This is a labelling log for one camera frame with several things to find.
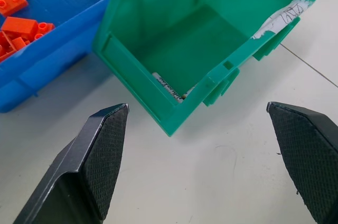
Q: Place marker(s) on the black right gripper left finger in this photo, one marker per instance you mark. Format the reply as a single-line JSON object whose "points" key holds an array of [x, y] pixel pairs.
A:
{"points": [[87, 166]]}

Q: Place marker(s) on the white paper label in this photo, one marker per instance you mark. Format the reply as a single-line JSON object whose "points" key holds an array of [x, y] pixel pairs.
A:
{"points": [[285, 19]]}

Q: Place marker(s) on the green plastic bin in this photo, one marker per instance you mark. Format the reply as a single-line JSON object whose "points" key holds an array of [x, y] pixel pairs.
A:
{"points": [[190, 49]]}

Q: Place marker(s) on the blue plastic tray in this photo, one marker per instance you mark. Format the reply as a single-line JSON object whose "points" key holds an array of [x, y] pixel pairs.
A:
{"points": [[55, 23]]}

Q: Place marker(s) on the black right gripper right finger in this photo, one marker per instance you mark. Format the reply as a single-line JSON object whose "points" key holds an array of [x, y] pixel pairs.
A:
{"points": [[306, 160]]}

